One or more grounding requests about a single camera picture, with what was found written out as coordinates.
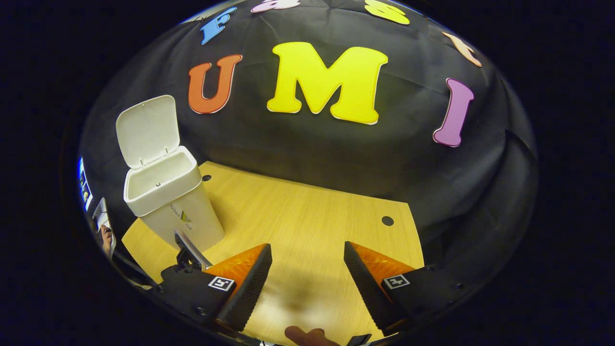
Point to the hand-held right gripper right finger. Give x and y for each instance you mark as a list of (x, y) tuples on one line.
[(365, 288)]

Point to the blue lit screen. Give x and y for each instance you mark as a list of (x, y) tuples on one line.
[(84, 187)]

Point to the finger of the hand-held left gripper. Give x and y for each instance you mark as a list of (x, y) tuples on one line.
[(183, 262)]

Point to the white desktop garbage bin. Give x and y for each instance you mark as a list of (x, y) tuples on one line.
[(187, 216)]

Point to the white flat device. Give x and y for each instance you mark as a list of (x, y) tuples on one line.
[(102, 211)]

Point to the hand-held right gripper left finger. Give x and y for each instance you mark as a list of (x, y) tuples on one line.
[(250, 288)]

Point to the wooden desktop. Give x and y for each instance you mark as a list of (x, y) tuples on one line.
[(298, 226)]

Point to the black backdrop cloth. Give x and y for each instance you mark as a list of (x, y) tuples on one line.
[(336, 158)]

